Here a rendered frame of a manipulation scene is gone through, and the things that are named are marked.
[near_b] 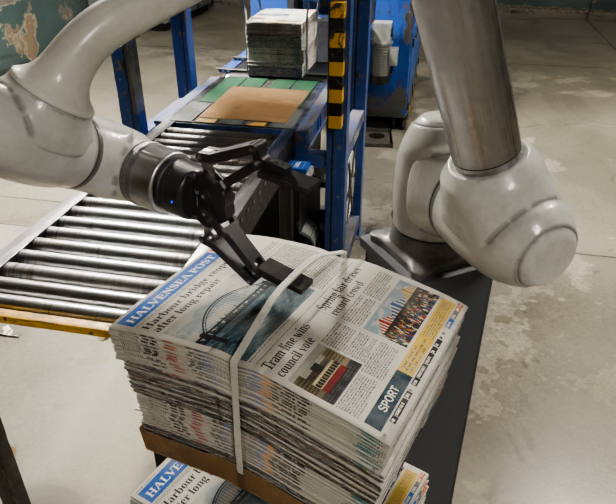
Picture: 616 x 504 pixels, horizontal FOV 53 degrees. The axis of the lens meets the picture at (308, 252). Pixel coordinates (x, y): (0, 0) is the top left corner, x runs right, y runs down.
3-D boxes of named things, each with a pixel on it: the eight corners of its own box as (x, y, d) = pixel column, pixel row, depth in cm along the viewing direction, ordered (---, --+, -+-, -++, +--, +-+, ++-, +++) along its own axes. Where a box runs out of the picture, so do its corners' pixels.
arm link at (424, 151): (446, 199, 128) (460, 95, 117) (499, 240, 113) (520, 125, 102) (376, 212, 123) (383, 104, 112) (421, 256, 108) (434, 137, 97)
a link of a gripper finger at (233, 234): (204, 207, 79) (198, 212, 80) (256, 277, 80) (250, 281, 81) (223, 196, 82) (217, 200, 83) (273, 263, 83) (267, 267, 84)
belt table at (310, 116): (308, 154, 245) (308, 130, 240) (155, 142, 256) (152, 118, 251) (337, 102, 303) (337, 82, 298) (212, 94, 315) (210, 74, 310)
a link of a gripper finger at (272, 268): (256, 267, 80) (255, 272, 80) (301, 291, 77) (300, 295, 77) (269, 257, 82) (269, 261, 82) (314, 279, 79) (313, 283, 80)
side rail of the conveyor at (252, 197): (161, 386, 134) (154, 343, 128) (138, 383, 135) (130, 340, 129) (296, 158, 246) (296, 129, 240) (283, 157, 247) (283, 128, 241)
